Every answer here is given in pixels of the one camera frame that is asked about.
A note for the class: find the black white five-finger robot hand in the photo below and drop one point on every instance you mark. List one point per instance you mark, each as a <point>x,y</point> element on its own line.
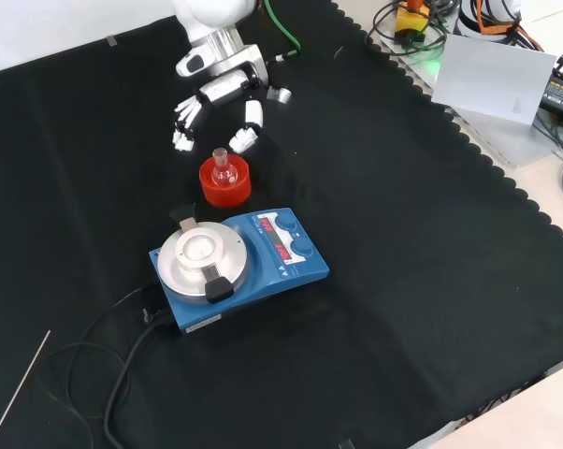
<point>225,89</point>

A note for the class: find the clear glass round-bottom flask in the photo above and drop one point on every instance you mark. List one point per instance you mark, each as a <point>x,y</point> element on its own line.
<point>224,177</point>

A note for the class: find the white round machine base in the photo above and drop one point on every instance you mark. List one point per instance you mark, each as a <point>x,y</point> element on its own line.
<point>473,18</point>

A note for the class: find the small clear cloth clip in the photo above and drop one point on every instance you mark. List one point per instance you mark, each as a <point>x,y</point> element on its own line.
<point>111,40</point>
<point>346,444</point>

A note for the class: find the heater with blue base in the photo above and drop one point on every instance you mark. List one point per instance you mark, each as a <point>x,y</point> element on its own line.
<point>263,280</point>

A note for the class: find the yellow stop button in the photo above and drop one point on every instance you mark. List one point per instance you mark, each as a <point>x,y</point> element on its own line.
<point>410,21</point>

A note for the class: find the black bench cloth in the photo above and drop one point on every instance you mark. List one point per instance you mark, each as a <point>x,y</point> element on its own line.
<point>403,234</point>

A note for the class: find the pale board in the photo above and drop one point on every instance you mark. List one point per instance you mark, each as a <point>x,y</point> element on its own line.
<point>487,79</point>

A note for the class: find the black power adapter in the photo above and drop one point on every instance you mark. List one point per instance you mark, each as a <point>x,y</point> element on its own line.
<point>562,96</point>

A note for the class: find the thin metal probe rod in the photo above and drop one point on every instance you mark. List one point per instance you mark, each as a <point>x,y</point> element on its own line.
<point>19,388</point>

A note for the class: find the grey base plate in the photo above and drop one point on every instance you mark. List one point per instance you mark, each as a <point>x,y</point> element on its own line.
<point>510,145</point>

